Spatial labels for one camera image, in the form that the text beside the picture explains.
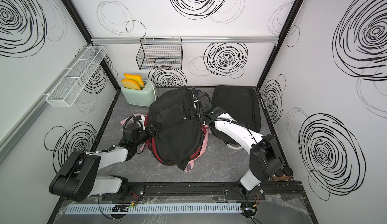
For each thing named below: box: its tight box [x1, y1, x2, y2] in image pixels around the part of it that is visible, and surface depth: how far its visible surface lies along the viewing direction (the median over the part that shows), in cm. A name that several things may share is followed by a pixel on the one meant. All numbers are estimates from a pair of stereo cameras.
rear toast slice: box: [123, 73, 145, 87], surface depth 98 cm
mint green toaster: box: [120, 77, 159, 107], surface depth 102 cm
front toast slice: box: [121, 78, 142, 90], surface depth 96 cm
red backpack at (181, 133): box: [144, 100, 208, 171], surface depth 84 cm
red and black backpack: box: [145, 87, 208, 171], surface depth 85 cm
